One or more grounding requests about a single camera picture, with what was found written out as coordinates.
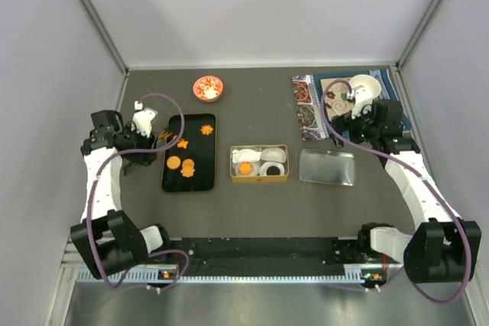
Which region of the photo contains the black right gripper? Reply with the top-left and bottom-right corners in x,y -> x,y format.
330,101 -> 381,149

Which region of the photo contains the orange fish cookie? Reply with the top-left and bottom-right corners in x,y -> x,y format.
176,138 -> 189,149

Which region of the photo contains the black round cookie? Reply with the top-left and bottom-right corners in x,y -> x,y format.
266,166 -> 281,176

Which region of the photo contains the orange star flower cookie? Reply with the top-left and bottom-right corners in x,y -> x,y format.
237,162 -> 255,176

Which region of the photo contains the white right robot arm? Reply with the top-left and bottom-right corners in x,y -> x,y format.
329,99 -> 481,284

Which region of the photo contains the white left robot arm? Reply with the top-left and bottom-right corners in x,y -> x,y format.
70,107 -> 173,279

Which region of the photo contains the orange round cookie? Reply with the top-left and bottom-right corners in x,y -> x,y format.
166,156 -> 181,170

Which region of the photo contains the silver tin lid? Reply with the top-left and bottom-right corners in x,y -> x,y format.
299,149 -> 357,186

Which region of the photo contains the orange figure cookie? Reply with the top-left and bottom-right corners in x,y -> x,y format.
180,159 -> 195,178

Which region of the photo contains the black rectangular tray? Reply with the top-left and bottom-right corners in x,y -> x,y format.
161,113 -> 217,193

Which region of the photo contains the orange flower cookie top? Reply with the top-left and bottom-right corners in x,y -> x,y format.
200,124 -> 214,136

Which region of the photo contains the red patterned small bowl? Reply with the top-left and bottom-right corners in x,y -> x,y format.
193,76 -> 224,102

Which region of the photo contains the patterned cloth mat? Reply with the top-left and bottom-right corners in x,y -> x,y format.
292,68 -> 398,140

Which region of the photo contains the white paper cup top-right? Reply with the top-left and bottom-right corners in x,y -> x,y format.
261,146 -> 287,163

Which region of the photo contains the white bowl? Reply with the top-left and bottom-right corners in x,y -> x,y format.
349,74 -> 382,98

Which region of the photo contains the white paper cup top-left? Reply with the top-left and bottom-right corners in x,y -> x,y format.
232,148 -> 261,164

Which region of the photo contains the yellow cookie tin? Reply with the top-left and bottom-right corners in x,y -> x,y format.
230,144 -> 290,183

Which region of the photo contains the white paper cup bottom-right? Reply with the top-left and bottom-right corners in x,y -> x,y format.
260,161 -> 285,176

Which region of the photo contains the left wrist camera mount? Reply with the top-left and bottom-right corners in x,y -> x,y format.
131,101 -> 158,137

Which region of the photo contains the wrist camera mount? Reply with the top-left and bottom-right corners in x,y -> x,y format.
131,101 -> 158,137
347,85 -> 375,119

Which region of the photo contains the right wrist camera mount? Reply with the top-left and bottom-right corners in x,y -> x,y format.
347,85 -> 375,119

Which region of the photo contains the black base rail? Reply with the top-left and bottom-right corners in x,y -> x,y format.
170,237 -> 383,277

